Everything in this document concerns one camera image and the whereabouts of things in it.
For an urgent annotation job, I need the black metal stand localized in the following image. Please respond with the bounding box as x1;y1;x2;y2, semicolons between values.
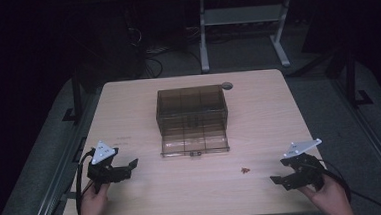
58;68;85;123
341;47;375;108

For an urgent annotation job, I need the aluminium rail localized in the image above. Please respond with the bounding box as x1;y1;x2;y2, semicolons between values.
19;92;101;215
329;75;381;210

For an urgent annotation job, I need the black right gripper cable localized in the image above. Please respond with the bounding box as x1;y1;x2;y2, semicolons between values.
317;155;381;215

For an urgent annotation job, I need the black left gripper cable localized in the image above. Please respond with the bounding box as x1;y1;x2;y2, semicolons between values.
72;148;100;215

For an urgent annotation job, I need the person's left hand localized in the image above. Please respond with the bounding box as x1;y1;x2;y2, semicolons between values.
77;182;113;215

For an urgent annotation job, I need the person's right hand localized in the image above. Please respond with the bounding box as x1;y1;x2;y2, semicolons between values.
297;172;353;215

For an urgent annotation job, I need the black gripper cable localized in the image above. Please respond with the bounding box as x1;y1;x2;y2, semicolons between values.
317;155;381;215
72;148;100;215

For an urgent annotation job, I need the bundle of floor cables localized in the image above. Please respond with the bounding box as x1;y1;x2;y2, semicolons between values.
126;21;205;80

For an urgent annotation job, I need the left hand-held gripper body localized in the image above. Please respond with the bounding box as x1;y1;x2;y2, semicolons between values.
84;139;126;195

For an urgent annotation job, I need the white metal table frame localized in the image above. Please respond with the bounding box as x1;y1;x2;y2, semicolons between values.
195;0;298;75

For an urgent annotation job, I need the brown transparent storage box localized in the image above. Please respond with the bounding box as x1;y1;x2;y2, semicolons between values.
153;83;232;160

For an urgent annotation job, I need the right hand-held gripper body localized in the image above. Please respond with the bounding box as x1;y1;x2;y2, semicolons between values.
278;137;329;194

